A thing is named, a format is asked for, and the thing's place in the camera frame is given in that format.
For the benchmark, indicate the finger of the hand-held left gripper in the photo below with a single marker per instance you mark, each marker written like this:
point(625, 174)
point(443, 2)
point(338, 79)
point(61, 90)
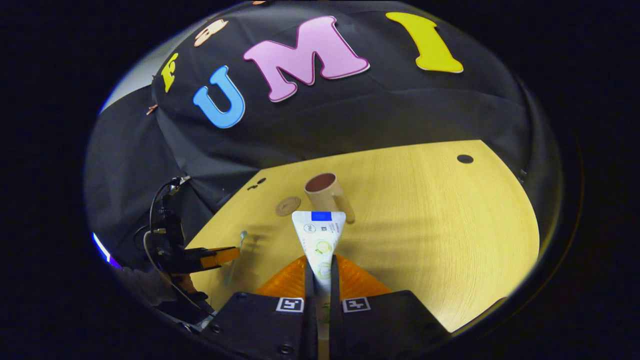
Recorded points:
point(217, 256)

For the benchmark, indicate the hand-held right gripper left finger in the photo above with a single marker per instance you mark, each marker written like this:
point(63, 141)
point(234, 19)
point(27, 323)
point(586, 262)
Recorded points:
point(310, 310)

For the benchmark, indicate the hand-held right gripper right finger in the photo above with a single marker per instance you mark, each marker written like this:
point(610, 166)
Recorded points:
point(335, 310)

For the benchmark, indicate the pale green toothbrush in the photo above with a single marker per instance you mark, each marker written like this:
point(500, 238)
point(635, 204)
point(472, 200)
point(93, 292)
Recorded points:
point(243, 236)

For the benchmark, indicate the white toothpaste tube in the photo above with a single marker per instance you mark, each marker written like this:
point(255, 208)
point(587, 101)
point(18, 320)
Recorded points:
point(320, 240)

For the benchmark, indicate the round brown coaster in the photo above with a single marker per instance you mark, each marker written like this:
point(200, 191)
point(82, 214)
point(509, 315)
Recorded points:
point(288, 205)

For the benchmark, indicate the beige cup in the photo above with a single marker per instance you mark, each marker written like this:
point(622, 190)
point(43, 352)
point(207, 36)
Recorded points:
point(322, 198)

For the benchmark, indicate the orange clip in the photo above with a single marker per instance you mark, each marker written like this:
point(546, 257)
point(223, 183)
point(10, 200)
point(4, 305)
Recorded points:
point(151, 109)

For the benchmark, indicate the black backdrop cloth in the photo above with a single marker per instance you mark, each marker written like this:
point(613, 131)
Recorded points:
point(350, 110)

